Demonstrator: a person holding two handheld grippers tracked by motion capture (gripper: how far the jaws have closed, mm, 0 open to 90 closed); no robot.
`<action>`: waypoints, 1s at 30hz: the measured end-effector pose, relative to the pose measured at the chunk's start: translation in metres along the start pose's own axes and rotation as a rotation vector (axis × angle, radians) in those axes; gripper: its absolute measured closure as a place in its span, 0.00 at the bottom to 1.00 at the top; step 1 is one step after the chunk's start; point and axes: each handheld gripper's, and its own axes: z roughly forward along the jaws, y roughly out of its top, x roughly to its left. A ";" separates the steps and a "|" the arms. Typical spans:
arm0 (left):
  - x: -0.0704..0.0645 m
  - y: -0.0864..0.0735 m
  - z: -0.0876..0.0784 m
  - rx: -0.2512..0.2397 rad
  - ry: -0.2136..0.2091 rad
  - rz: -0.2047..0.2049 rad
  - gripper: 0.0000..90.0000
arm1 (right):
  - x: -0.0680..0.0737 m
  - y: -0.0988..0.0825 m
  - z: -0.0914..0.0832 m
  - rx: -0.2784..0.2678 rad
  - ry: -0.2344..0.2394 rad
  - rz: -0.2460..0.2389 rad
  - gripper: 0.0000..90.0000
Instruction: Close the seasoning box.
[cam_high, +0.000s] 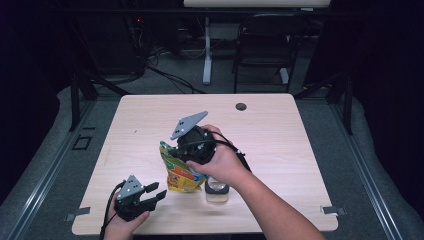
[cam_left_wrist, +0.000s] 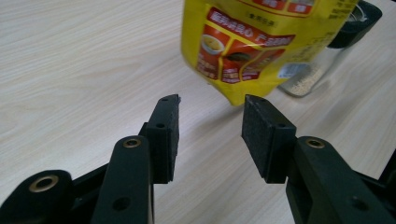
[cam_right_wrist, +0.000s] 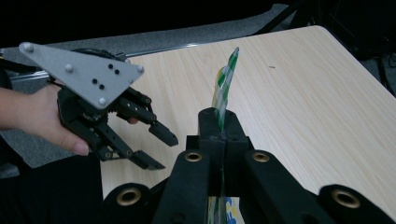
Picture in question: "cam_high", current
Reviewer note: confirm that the yellow green spout pouch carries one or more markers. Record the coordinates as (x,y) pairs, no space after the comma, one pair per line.
(181,176)

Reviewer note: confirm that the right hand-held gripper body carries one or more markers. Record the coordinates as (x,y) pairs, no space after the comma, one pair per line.
(195,143)

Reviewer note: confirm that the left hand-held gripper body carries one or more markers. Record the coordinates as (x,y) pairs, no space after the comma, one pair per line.
(131,200)

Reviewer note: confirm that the black folding chair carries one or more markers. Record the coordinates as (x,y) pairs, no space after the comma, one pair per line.
(266,46)

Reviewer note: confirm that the person's right hand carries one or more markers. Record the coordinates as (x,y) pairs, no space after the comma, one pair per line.
(223,163)

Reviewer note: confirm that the grey metal floor rail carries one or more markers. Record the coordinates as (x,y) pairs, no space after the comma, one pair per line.
(50,170)
(366,180)

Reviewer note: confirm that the white desk with metal legs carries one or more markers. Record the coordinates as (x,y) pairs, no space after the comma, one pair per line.
(207,50)

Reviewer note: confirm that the dark equipment with red light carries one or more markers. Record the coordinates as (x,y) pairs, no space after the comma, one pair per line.
(133,43)

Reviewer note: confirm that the grey metal table bracket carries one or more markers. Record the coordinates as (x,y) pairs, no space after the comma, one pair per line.
(333,210)
(78,213)

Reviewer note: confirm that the person's left hand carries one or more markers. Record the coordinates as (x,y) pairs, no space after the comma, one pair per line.
(125,228)

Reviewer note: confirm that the clear container with black lid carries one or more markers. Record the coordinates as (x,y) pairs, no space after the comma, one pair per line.
(216,193)

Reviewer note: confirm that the black metal frame stand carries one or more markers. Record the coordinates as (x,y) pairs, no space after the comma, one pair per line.
(75,100)
(348,106)

